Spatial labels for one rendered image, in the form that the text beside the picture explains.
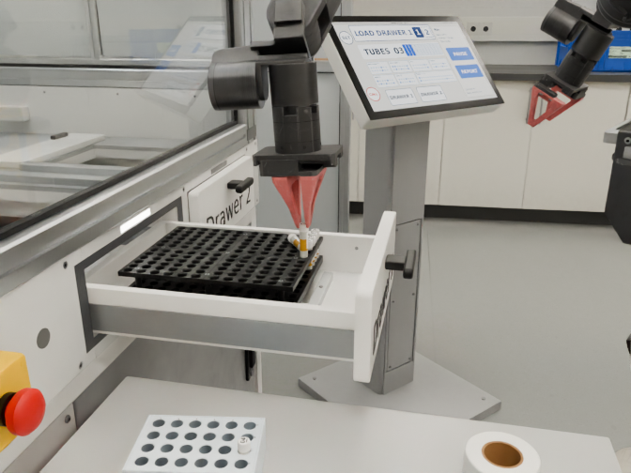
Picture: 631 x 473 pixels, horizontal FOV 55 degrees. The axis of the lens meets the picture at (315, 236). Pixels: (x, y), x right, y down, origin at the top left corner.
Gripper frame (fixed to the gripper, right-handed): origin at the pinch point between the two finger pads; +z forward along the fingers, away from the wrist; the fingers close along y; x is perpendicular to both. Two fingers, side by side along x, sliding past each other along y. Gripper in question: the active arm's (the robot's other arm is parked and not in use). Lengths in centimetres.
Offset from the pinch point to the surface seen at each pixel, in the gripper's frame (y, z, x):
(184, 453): -6.7, 15.3, -27.1
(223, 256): -10.4, 4.2, -2.2
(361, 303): 9.3, 4.3, -15.5
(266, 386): -42, 90, 101
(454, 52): 20, -17, 113
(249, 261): -6.7, 4.5, -3.1
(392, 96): 5, -7, 85
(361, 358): 9.1, 10.7, -15.3
